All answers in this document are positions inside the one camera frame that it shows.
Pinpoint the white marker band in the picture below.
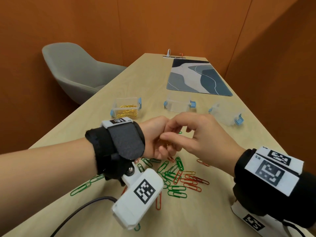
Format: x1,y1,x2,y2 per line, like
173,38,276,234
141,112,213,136
101,117,134,129
244,146,305,197

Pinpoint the white right marker band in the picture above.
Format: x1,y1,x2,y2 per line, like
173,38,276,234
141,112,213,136
244,146,305,197

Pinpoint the person's left hand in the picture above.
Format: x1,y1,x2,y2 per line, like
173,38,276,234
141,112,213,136
138,116,185,160

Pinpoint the blue patterned desk mat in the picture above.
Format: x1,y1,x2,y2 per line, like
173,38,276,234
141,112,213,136
166,58,233,97

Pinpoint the black camera cable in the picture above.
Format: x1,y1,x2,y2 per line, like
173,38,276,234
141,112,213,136
49,196,119,237
282,219,307,237

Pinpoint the sorted heap of gold clips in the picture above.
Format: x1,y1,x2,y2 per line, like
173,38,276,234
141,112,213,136
116,104,139,119

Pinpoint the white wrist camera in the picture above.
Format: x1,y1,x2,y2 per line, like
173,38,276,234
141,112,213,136
111,161,164,231
231,199,310,237

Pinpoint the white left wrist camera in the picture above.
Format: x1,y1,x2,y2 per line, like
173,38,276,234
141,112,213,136
111,161,164,231

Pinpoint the person's left forearm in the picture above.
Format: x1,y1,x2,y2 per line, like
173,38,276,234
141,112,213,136
0,138,98,237

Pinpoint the white left marker band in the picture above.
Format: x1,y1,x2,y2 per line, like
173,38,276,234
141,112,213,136
101,117,134,129

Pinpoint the black right wrist strap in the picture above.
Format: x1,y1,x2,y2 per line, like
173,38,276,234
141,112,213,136
233,148,316,229

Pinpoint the person's right hand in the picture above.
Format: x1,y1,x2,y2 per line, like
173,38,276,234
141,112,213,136
160,112,247,177

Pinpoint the pile of colored paper clips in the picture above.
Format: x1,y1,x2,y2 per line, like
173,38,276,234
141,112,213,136
70,130,210,232

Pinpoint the black wrist strap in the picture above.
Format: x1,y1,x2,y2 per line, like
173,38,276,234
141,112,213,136
233,148,316,229
85,120,146,187

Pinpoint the grey shell chair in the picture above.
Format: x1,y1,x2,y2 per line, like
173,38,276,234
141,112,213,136
41,42,128,106

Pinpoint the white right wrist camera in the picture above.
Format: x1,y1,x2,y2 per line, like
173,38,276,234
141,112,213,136
231,199,310,237

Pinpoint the transparent box with blue latches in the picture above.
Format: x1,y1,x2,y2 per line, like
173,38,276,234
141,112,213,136
208,101,245,127
163,92,197,113
110,97,143,120

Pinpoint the black left wrist strap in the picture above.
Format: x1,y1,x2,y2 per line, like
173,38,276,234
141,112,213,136
85,120,146,187

